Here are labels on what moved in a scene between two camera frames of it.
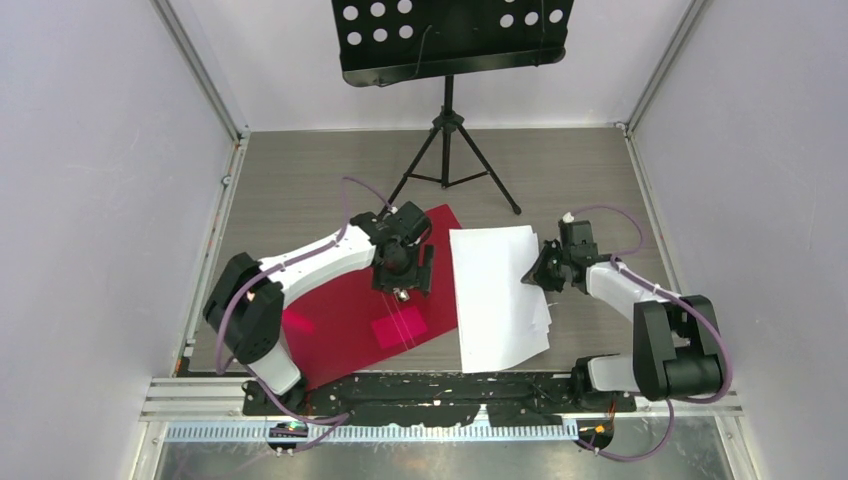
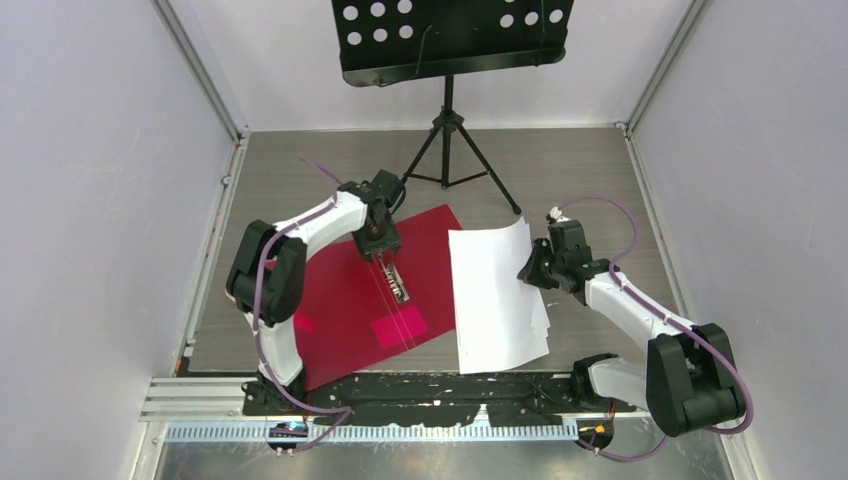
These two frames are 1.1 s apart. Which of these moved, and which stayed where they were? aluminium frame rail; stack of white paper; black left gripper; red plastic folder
Moved: black left gripper
Stayed: aluminium frame rail; stack of white paper; red plastic folder
